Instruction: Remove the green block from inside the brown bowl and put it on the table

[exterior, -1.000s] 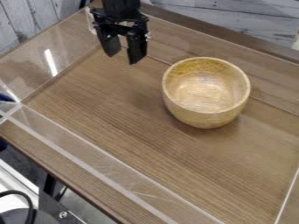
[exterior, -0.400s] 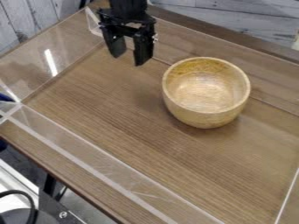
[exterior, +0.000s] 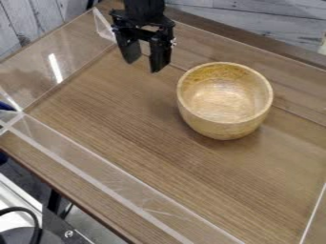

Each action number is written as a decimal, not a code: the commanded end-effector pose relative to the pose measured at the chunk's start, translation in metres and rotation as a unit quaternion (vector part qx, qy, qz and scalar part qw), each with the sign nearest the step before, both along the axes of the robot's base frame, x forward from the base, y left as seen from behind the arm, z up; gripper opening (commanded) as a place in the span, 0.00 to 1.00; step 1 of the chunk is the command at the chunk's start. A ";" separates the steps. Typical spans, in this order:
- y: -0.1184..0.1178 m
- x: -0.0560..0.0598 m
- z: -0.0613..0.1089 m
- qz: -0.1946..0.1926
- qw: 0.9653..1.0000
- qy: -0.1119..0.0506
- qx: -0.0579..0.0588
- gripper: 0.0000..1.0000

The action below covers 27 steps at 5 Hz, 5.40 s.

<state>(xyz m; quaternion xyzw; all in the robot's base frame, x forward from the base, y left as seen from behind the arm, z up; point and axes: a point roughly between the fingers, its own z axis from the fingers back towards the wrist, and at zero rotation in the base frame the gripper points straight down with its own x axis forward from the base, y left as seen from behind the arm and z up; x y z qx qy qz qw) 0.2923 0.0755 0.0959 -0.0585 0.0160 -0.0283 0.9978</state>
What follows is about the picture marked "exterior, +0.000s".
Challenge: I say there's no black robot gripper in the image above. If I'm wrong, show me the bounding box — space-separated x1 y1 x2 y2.
110 0 177 72

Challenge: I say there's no light wooden bowl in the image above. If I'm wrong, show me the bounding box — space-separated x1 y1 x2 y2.
177 62 274 140

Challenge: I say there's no blue object at edge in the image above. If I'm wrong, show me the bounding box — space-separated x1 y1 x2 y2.
0 101 15 111

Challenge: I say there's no black table leg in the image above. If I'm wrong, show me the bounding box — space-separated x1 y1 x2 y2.
47 190 63 214

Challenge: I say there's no black cable loop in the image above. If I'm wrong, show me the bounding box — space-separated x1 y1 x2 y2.
0 206 43 244

